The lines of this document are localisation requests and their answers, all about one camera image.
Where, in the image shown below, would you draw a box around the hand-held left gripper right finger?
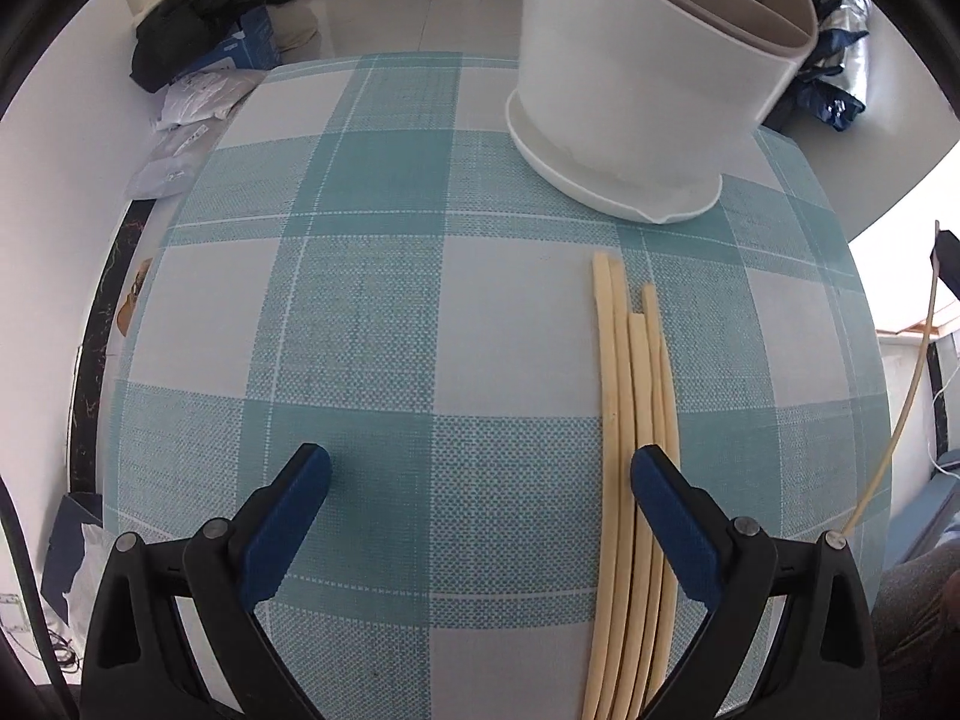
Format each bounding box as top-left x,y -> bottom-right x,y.
630,445 -> 882,720

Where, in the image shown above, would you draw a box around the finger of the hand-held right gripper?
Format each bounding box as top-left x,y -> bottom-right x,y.
928,229 -> 960,331

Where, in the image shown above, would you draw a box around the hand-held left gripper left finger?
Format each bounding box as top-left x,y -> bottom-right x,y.
79,442 -> 333,720

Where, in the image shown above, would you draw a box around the wooden chopstick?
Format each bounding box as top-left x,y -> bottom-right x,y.
600,255 -> 638,720
619,313 -> 661,720
581,251 -> 623,720
846,219 -> 943,535

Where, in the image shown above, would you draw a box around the white utensil holder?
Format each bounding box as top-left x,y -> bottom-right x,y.
505,0 -> 818,224

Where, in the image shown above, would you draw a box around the white plastic bag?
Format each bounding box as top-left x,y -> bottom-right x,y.
64,525 -> 121,620

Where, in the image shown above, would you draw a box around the teal checked tablecloth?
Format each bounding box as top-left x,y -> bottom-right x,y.
97,52 -> 897,720

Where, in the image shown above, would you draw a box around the dark blue flat cardboard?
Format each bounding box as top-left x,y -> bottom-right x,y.
41,493 -> 106,605

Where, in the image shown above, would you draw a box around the blue grey cloth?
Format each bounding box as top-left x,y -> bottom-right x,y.
889,454 -> 960,567

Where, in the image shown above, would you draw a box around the silver navy folded umbrella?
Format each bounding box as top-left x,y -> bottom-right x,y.
780,0 -> 875,132

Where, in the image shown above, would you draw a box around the brown suede boots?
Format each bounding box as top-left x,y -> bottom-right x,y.
116,257 -> 155,337

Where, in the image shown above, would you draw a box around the person's grey trouser leg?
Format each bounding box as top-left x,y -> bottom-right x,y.
870,540 -> 960,720

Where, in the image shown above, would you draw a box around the black thin pole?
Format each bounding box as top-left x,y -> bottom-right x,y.
0,465 -> 46,691

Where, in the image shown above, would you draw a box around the grey plastic package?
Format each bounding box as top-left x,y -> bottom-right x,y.
127,120 -> 226,200

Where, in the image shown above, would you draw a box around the white plastic package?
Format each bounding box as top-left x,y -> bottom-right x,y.
154,69 -> 260,132

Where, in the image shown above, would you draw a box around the blue cardboard box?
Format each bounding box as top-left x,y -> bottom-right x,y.
172,7 -> 280,87

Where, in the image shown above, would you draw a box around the beige sack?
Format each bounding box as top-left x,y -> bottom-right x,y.
274,0 -> 322,55

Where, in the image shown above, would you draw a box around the black jacket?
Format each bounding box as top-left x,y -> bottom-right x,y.
131,0 -> 308,91

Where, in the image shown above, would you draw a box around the tangled cables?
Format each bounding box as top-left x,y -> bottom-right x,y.
0,592 -> 83,683

